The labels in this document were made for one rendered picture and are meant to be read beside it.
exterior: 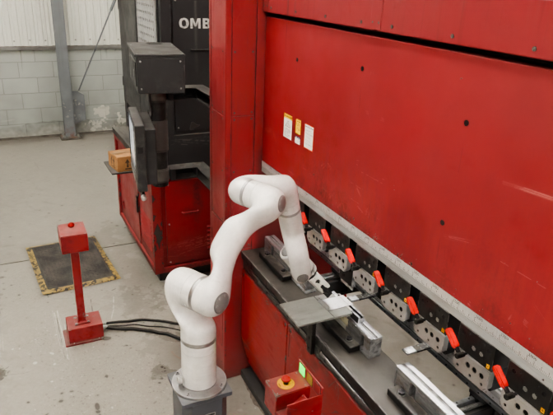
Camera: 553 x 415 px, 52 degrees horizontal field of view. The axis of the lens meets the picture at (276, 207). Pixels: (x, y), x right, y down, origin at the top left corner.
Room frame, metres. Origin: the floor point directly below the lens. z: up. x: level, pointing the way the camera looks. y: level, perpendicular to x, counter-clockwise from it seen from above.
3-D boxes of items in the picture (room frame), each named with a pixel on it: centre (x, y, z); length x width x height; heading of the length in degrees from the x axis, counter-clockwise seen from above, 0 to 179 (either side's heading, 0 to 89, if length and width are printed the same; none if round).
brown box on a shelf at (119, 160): (3.92, 1.12, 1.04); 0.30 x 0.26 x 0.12; 27
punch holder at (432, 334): (1.64, -0.57, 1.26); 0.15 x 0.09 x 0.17; 26
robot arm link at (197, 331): (1.60, 0.27, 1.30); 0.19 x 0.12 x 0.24; 54
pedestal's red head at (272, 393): (1.82, -0.10, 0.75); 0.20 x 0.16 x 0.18; 27
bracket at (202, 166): (3.20, 0.50, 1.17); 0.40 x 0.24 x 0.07; 26
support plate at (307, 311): (2.09, -0.19, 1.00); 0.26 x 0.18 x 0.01; 116
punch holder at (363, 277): (2.00, -0.40, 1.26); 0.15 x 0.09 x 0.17; 26
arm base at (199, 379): (1.58, 0.24, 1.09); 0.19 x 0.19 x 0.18
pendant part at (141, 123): (2.99, 0.75, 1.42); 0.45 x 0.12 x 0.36; 19
